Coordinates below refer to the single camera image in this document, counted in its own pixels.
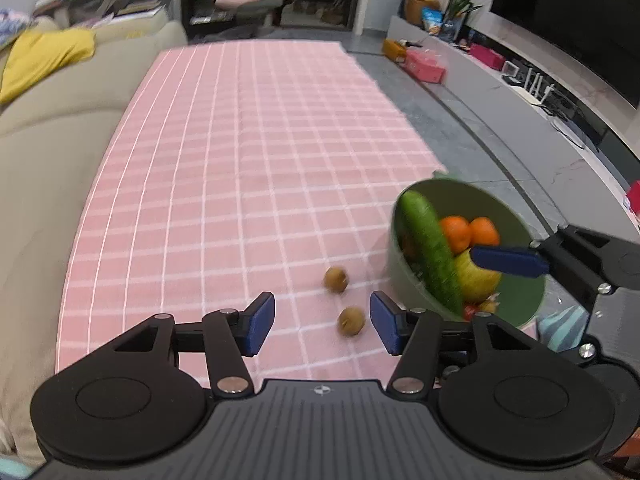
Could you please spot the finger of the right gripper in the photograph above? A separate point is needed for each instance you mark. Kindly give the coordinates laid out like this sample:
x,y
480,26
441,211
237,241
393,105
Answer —
x,y
524,262

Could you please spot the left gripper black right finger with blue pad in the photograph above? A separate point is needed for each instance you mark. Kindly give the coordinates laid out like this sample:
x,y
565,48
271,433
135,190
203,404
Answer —
x,y
483,357

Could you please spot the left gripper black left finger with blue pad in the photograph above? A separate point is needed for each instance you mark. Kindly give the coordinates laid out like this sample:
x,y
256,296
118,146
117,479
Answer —
x,y
225,337

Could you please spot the yellow green apple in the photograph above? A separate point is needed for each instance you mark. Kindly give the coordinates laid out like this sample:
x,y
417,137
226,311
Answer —
x,y
476,283

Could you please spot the red tomato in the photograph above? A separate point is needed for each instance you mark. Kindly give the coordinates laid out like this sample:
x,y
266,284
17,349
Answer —
x,y
469,311

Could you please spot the green cucumber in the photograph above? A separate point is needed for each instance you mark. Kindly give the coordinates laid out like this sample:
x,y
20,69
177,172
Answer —
x,y
432,250

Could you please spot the orange front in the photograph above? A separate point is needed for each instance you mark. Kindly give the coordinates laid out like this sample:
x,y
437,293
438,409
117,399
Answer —
x,y
490,305

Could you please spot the large orange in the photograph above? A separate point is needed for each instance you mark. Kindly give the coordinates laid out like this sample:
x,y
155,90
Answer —
x,y
407,247

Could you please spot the brown kiwi lower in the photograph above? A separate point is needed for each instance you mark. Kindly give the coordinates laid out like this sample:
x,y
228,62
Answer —
x,y
351,321

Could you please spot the brown kiwi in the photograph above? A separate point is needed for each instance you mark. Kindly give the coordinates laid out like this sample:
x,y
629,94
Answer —
x,y
351,321
335,279

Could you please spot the brown kiwi upper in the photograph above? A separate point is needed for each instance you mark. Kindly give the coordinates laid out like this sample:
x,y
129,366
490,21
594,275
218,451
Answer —
x,y
335,279

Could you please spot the grey tv cabinet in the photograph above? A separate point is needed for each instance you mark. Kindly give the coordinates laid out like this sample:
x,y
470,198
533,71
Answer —
x,y
575,180

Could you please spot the white wifi router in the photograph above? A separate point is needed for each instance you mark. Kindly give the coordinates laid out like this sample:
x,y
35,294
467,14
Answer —
x,y
536,88

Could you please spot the pink checkered tablecloth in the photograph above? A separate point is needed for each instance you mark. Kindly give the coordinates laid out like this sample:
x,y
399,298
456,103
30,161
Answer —
x,y
239,168

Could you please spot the pink box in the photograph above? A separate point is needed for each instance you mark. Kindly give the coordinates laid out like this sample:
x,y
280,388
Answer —
x,y
424,65

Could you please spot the orange yellow box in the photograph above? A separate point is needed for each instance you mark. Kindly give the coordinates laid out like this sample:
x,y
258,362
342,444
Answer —
x,y
394,50

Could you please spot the blue snack bag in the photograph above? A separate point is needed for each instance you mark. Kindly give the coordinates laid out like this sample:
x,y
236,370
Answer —
x,y
432,21

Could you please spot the black television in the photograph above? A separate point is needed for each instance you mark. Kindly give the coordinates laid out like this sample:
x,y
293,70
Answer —
x,y
603,35

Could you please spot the green potted plant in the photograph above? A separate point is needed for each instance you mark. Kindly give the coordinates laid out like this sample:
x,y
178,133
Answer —
x,y
454,16

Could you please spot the beige sofa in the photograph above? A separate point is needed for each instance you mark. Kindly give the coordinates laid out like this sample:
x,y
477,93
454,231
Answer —
x,y
53,137

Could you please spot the golden round vase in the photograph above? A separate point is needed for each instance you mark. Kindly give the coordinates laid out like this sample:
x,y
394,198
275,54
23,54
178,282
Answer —
x,y
413,10

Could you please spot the yellow cushion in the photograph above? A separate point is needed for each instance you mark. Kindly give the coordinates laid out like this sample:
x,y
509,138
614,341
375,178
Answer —
x,y
36,55

